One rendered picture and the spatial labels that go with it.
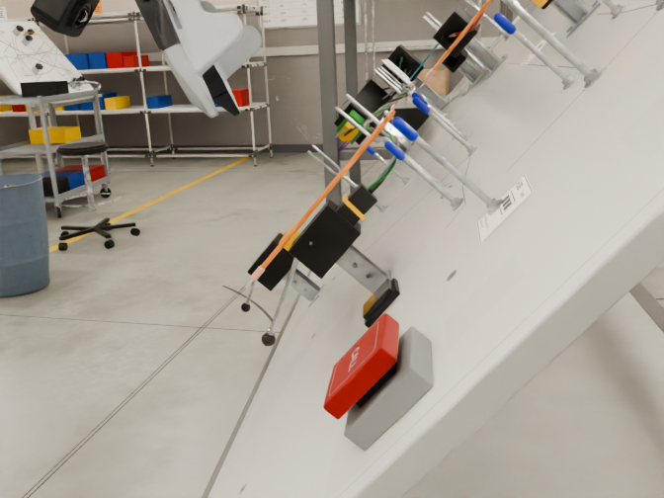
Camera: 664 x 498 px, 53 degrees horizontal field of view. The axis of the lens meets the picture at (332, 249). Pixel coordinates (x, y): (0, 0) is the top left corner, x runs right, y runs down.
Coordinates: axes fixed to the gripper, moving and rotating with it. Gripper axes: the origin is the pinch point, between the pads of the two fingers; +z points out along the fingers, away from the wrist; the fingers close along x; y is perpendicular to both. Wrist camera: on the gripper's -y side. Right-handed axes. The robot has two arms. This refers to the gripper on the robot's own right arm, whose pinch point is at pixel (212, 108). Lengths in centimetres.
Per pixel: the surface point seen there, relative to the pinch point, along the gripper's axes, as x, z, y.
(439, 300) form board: -10.3, 18.6, 10.2
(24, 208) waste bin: 298, -22, -180
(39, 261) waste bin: 306, 7, -192
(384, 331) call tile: -18.2, 16.5, 6.9
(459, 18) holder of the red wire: 53, -1, 29
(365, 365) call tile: -20.2, 17.1, 5.5
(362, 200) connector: 6.1, 12.4, 7.3
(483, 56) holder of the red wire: 57, 6, 31
